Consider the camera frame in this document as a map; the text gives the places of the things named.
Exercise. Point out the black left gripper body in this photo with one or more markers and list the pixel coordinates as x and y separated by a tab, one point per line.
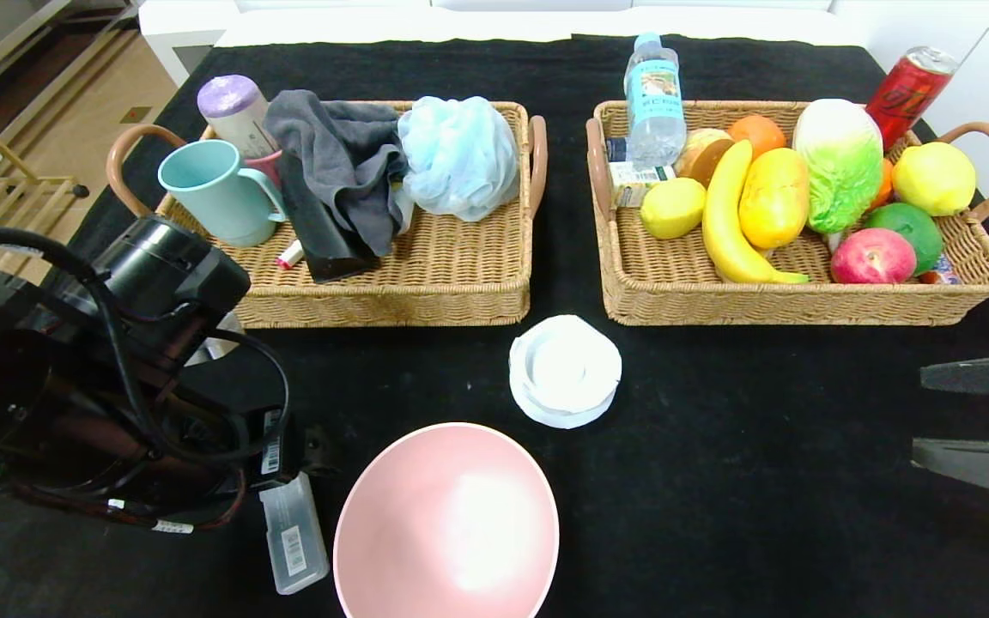
274	443

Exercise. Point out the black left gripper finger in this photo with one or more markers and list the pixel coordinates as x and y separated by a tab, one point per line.
323	451

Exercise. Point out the clear plastic toothbrush case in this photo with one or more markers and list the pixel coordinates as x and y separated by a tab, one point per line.
297	541

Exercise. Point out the pink bowl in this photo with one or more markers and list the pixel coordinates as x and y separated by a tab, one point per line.
447	524

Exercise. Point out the large yellow lemon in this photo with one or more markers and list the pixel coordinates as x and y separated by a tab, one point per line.
932	178

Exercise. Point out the grey cloth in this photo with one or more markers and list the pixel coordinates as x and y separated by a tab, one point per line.
348	180

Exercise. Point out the yellow mango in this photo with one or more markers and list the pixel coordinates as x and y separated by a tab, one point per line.
773	202

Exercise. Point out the water bottle with blue cap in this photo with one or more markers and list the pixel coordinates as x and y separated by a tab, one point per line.
656	103

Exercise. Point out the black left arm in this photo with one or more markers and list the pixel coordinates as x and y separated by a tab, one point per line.
48	403

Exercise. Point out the colourful snack packet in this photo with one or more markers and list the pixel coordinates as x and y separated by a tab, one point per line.
941	276

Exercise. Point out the green round fruit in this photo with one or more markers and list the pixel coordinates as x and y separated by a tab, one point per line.
911	230

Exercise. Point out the red apple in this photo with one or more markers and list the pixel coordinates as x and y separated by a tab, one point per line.
872	257

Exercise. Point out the small white pink tube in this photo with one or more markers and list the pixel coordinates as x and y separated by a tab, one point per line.
290	255

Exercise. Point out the black curved case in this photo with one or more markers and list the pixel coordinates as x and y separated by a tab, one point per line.
314	240

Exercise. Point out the orange fruit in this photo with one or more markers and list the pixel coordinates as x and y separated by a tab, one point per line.
885	189
759	131

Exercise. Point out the teal mug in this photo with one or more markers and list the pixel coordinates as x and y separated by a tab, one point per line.
211	197

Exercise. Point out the napa cabbage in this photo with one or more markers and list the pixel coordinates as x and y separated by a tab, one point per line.
838	159

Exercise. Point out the pink cup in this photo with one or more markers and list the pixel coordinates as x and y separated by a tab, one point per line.
267	161

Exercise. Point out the dark table cloth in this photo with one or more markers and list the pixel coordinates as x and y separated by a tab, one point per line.
718	515

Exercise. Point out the red soda can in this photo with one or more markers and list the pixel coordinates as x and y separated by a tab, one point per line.
907	94

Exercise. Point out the yellow banana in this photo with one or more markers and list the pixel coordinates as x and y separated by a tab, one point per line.
722	232

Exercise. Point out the light blue bath loofah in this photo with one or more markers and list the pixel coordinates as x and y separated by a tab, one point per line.
460	154

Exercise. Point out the bottle with purple cap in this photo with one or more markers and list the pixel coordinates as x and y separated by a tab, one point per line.
233	107

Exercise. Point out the wooden rack on casters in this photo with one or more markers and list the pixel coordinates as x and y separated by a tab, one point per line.
31	182

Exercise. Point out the small yellow lemon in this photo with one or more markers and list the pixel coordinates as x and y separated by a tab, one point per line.
673	209

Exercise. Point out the brown bread bun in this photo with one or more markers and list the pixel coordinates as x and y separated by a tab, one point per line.
700	154

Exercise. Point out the white and green box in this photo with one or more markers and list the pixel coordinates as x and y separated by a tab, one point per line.
632	184

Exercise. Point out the low wooden shelf unit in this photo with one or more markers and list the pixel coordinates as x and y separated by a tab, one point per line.
31	51

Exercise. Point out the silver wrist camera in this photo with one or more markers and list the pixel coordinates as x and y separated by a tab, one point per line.
218	343

